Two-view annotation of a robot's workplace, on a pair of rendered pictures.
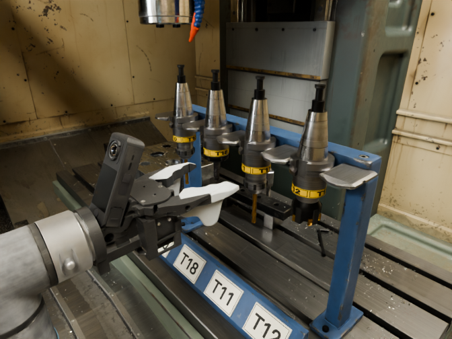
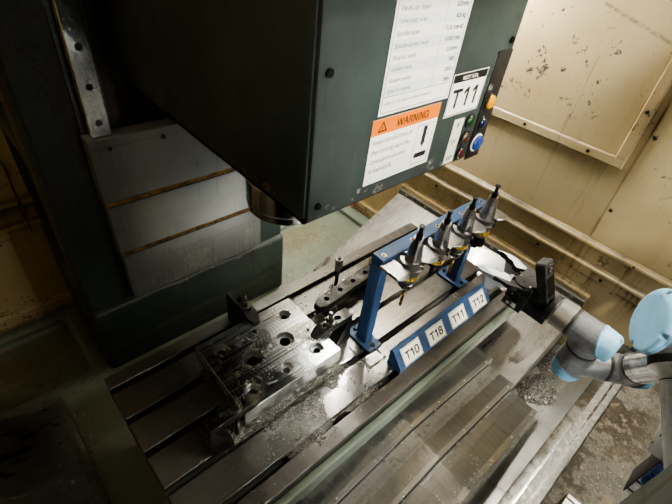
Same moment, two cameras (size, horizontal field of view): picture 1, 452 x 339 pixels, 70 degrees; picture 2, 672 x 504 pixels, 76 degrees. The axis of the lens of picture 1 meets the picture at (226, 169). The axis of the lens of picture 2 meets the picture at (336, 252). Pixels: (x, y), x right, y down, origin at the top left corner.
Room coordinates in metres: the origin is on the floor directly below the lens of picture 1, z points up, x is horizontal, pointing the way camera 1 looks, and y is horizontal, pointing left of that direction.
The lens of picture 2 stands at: (0.96, 0.90, 1.90)
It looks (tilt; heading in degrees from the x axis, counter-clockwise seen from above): 40 degrees down; 265
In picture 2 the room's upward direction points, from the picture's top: 8 degrees clockwise
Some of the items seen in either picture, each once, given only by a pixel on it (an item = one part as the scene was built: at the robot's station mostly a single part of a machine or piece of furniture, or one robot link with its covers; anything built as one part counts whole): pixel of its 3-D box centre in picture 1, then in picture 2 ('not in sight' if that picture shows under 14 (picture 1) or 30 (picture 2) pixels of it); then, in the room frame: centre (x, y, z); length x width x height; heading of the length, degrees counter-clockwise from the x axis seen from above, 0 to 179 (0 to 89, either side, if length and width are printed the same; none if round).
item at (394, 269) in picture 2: (169, 116); (397, 271); (0.73, 0.13, 1.21); 0.07 x 0.05 x 0.01; 131
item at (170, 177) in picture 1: (175, 185); (490, 279); (0.47, 0.08, 1.16); 0.09 x 0.03 x 0.06; 156
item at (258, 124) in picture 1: (258, 118); (468, 218); (0.52, -0.05, 1.26); 0.04 x 0.04 x 0.07
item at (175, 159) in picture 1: (165, 165); (269, 354); (1.03, 0.21, 0.97); 0.29 x 0.23 x 0.05; 41
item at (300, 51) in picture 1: (270, 93); (193, 202); (1.29, -0.17, 1.16); 0.48 x 0.05 x 0.51; 41
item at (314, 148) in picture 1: (315, 134); (490, 206); (0.44, -0.13, 1.26); 0.04 x 0.04 x 0.07
